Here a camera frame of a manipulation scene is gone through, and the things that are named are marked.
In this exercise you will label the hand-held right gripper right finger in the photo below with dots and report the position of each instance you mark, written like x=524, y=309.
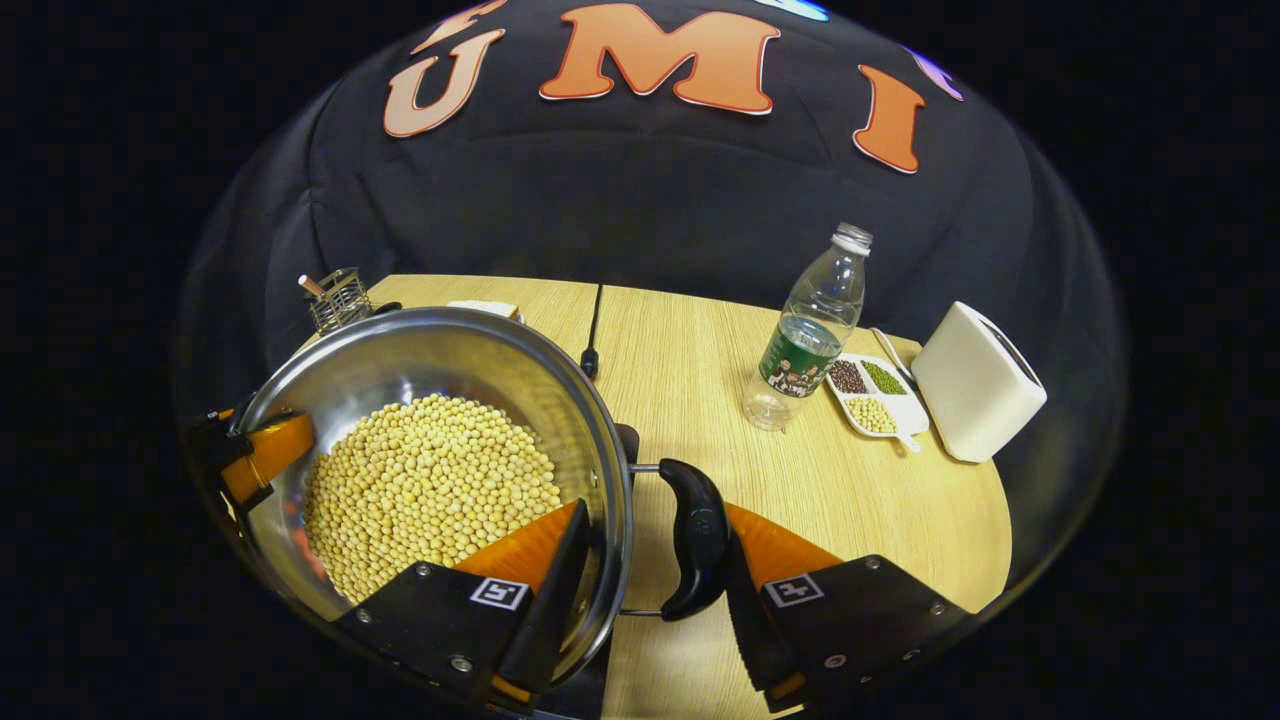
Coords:
x=750, y=640

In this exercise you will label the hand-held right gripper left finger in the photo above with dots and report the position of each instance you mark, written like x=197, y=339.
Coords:
x=545, y=620

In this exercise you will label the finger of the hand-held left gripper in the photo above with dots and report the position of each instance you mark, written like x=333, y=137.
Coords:
x=265, y=450

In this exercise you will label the stainless steel pot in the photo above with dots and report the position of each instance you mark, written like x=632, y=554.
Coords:
x=450, y=355

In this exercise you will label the soybeans in pot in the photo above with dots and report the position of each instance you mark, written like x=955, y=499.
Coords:
x=430, y=480

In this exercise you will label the wooden stick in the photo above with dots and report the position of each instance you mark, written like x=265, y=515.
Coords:
x=310, y=285

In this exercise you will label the sandwich with lettuce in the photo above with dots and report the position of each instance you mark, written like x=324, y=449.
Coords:
x=485, y=309

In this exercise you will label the white tray of beans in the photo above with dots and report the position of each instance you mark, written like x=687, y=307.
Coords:
x=905, y=410

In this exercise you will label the clear plastic water bottle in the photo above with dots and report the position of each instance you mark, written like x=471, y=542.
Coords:
x=815, y=330

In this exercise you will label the white toaster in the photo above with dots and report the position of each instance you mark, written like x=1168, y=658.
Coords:
x=975, y=390

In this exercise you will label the black backdrop cloth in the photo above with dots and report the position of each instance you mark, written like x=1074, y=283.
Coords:
x=650, y=200

